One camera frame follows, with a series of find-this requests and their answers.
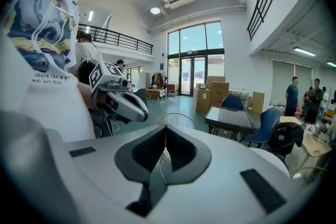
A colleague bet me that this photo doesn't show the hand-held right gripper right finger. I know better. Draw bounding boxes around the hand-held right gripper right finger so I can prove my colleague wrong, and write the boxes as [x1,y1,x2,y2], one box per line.
[150,124,303,224]

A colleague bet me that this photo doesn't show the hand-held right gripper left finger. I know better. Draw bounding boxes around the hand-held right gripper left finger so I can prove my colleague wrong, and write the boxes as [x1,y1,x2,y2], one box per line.
[44,124,167,224]

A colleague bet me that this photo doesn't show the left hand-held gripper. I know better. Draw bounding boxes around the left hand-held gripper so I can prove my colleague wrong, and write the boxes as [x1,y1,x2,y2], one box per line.
[88,60,150,126]

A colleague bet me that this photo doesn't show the person's left forearm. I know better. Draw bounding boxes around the person's left forearm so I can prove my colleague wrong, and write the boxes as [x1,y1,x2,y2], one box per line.
[77,82,95,111]

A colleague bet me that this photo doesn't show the grey chair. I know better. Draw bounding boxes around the grey chair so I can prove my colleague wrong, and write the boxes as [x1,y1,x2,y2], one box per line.
[134,88,148,103]

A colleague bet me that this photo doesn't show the blue plastic chair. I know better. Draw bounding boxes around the blue plastic chair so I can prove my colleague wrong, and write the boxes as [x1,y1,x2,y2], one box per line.
[239,106,282,150]
[221,94,245,111]

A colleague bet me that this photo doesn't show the wooden pallet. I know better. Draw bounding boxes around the wooden pallet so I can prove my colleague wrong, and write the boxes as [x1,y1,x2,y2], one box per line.
[145,88,167,100]

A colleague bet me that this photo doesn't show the white cabinet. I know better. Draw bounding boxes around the white cabinet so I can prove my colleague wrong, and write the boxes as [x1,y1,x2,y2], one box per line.
[130,72,151,90]

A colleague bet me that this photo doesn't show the clothes rack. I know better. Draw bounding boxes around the clothes rack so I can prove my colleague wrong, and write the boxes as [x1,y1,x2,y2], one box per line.
[150,71,169,90]

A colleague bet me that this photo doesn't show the large cardboard box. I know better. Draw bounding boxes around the large cardboard box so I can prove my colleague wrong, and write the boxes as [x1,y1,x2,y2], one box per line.
[209,81,230,109]
[206,76,226,90]
[192,87,212,113]

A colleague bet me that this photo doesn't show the black square table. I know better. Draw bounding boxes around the black square table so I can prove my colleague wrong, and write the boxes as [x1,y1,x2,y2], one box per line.
[204,105,256,141]

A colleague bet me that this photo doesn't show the black balcony railing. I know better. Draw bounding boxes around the black balcony railing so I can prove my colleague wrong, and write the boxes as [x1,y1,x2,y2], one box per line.
[78,23,154,56]

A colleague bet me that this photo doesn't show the black jacket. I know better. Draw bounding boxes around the black jacket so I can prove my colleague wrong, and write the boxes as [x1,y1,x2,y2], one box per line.
[264,121,305,157]

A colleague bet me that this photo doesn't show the tall glass entrance doors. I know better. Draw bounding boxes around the tall glass entrance doors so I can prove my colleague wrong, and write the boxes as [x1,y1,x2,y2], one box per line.
[166,20,226,97]

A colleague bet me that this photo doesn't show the flat cardboard box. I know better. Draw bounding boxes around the flat cardboard box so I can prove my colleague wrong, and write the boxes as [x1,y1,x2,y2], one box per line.
[251,91,266,116]

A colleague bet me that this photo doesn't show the white metal rack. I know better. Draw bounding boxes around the white metal rack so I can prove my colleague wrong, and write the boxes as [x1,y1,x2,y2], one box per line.
[228,90,250,111]

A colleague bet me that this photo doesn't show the white printed t-shirt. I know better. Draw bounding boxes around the white printed t-shirt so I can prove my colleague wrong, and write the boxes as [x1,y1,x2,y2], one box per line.
[0,0,97,143]

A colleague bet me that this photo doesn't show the light wooden table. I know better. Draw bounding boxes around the light wooden table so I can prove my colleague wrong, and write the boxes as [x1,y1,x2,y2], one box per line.
[277,115,333,166]

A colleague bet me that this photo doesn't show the white ceiling pipes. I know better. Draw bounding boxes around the white ceiling pipes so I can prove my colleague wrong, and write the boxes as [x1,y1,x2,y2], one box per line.
[148,4,248,34]

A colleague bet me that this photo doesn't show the grey roller blinds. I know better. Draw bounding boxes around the grey roller blinds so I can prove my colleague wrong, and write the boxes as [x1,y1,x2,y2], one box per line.
[271,59,313,104]

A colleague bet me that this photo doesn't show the thin white cord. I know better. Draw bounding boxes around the thin white cord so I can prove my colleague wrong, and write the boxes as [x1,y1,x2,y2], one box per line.
[31,0,77,44]

